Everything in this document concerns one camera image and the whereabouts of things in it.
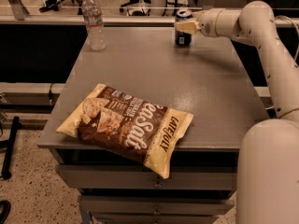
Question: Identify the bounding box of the black sneaker foot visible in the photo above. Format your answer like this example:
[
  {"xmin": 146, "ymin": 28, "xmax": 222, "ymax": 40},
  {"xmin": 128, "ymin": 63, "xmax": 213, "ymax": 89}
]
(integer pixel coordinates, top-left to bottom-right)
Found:
[{"xmin": 39, "ymin": 0, "xmax": 59, "ymax": 13}]

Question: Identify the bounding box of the clear plastic water bottle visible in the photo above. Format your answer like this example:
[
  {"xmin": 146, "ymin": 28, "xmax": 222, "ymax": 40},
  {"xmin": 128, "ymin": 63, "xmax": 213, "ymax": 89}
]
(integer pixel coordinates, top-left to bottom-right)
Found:
[{"xmin": 81, "ymin": 0, "xmax": 106, "ymax": 51}]

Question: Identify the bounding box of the brown sea salt chip bag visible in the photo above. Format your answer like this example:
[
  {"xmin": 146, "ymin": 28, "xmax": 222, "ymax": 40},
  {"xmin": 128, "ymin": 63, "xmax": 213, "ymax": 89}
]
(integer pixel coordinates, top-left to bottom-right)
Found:
[{"xmin": 57, "ymin": 84, "xmax": 193, "ymax": 179}]

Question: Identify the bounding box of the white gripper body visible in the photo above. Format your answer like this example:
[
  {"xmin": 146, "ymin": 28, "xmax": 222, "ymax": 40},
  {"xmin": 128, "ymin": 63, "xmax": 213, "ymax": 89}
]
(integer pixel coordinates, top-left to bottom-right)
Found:
[{"xmin": 197, "ymin": 8, "xmax": 223, "ymax": 37}]

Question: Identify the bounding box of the grey metal drawer cabinet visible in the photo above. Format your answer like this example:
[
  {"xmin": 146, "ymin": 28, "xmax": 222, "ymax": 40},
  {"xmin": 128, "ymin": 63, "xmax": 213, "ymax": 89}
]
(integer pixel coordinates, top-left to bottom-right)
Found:
[{"xmin": 39, "ymin": 27, "xmax": 267, "ymax": 224}]

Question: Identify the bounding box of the black office chair base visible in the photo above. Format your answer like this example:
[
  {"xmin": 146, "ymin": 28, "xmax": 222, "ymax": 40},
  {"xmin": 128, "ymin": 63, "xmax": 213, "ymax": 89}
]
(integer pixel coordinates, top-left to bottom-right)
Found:
[{"xmin": 119, "ymin": 0, "xmax": 182, "ymax": 16}]

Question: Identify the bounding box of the black stand leg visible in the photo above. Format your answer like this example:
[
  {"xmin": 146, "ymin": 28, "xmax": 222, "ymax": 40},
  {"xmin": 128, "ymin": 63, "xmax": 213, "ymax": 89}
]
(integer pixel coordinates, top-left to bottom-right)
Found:
[{"xmin": 0, "ymin": 117, "xmax": 21, "ymax": 180}]

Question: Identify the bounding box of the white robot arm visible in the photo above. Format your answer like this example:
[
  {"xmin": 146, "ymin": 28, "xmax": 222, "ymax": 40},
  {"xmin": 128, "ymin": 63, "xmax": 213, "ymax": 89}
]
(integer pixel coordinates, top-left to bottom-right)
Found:
[{"xmin": 175, "ymin": 1, "xmax": 299, "ymax": 224}]

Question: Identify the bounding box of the grey metal railing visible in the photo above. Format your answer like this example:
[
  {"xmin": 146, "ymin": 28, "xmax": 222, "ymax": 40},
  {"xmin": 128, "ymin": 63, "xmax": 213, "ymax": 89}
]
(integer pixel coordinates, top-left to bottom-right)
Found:
[{"xmin": 0, "ymin": 0, "xmax": 299, "ymax": 28}]

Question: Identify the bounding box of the blue pepsi can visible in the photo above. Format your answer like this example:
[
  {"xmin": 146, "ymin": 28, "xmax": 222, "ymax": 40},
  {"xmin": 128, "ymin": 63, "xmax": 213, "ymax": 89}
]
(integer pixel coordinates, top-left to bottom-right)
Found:
[{"xmin": 175, "ymin": 7, "xmax": 192, "ymax": 47}]

